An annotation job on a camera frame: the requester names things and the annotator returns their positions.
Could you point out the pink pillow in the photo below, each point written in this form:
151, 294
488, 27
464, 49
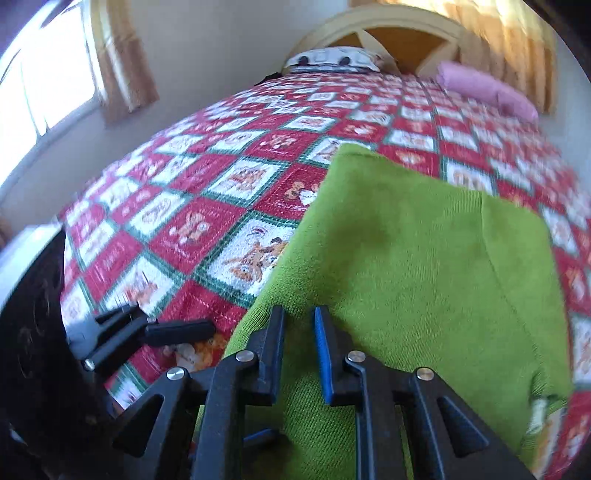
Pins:
489, 90

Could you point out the white black-patterned pillow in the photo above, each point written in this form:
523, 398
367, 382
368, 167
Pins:
330, 60

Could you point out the window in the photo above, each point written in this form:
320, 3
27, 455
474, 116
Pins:
41, 83

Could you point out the dark cloth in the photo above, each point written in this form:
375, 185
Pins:
270, 77

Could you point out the beige patterned curtain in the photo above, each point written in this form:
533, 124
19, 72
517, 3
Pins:
122, 64

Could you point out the red white printed blanket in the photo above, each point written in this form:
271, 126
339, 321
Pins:
207, 194

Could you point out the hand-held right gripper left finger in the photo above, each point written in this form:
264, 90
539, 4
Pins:
273, 360

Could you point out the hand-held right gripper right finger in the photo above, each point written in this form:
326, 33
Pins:
323, 355

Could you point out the cream bed headboard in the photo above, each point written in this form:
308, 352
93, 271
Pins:
383, 32

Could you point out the sunlit yellow curtain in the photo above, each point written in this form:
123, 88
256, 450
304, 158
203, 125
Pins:
498, 41

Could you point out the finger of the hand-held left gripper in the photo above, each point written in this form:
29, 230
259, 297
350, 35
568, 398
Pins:
180, 333
122, 316

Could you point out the green knit sweater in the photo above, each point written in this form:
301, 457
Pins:
406, 258

